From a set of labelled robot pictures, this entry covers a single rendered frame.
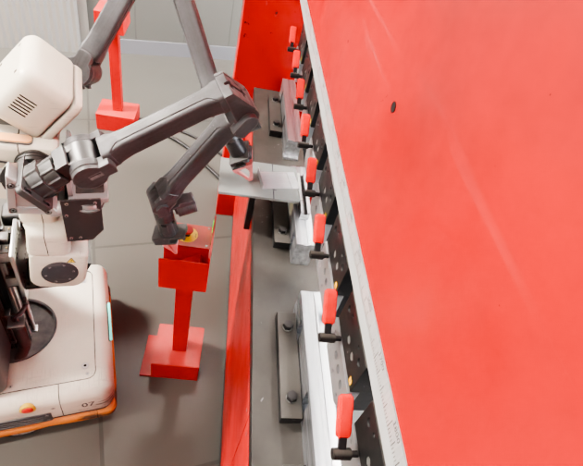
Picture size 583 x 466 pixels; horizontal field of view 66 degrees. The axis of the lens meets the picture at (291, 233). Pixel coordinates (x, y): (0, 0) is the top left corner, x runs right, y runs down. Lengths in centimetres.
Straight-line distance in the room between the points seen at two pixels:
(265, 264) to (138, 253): 126
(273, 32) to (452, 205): 174
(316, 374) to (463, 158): 73
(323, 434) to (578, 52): 88
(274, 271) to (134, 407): 98
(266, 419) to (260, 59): 160
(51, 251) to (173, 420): 93
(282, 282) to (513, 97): 102
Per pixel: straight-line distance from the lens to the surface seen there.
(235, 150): 142
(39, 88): 118
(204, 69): 139
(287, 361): 121
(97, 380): 187
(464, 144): 54
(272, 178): 153
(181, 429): 208
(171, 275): 154
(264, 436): 115
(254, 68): 226
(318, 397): 111
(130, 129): 110
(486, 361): 47
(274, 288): 137
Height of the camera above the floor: 194
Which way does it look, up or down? 44 degrees down
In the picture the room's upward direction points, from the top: 17 degrees clockwise
